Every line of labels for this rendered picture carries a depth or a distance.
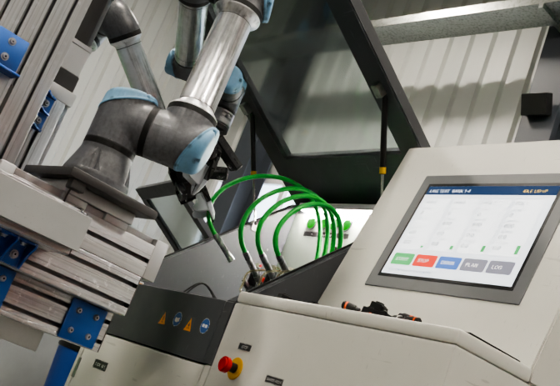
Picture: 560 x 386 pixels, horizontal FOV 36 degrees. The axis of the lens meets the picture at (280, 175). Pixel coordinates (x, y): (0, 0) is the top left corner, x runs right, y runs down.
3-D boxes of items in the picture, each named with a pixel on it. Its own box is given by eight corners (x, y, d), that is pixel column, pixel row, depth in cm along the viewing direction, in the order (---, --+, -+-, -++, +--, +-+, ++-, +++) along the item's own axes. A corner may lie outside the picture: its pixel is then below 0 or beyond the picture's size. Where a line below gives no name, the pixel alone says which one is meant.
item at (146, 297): (94, 328, 254) (115, 278, 258) (107, 333, 256) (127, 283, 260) (202, 363, 203) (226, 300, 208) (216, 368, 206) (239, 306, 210)
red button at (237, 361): (211, 372, 192) (220, 350, 193) (225, 378, 194) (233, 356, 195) (223, 376, 188) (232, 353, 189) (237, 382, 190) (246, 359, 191)
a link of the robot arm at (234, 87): (199, 78, 230) (200, 92, 241) (237, 92, 230) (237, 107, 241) (209, 53, 232) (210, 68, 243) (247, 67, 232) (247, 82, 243)
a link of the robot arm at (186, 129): (137, 164, 191) (225, -27, 211) (199, 187, 191) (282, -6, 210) (134, 143, 180) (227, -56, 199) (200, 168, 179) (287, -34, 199)
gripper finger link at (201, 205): (198, 224, 254) (187, 200, 259) (217, 218, 256) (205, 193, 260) (199, 219, 252) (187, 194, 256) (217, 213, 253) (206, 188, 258)
